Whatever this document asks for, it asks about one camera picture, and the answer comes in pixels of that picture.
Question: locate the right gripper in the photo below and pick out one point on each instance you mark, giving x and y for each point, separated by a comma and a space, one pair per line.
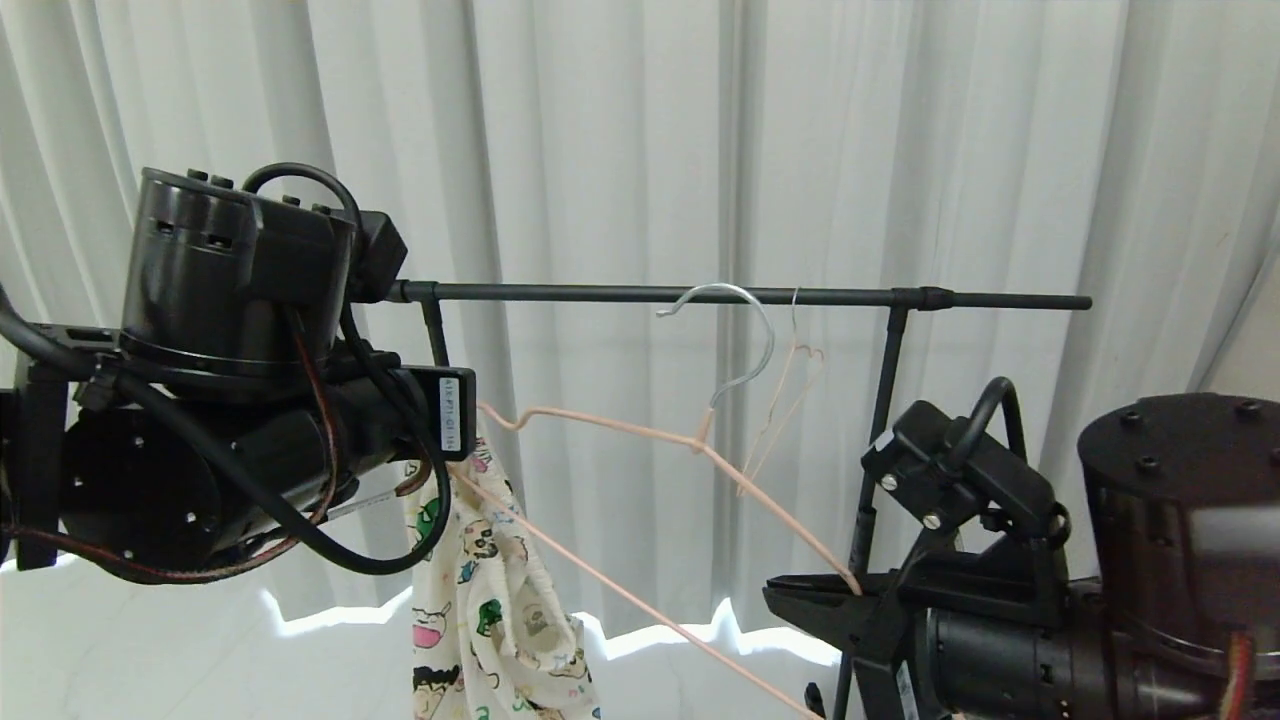
1000, 660

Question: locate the cream printed garment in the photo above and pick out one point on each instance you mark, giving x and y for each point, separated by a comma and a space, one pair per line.
480, 600

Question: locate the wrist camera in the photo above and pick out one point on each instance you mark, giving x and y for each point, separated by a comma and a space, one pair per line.
960, 480
378, 250

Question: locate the black clothes rack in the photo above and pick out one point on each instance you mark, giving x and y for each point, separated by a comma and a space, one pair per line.
600, 293

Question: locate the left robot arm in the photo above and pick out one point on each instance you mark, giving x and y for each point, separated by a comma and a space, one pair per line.
230, 300

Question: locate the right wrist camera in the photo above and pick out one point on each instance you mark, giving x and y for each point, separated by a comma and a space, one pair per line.
960, 480

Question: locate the pink clothes hanger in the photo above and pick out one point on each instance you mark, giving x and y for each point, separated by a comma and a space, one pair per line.
771, 338
781, 435

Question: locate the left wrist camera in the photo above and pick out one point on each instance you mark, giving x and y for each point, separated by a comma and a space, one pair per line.
378, 250

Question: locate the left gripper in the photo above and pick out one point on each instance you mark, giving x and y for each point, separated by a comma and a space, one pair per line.
150, 490

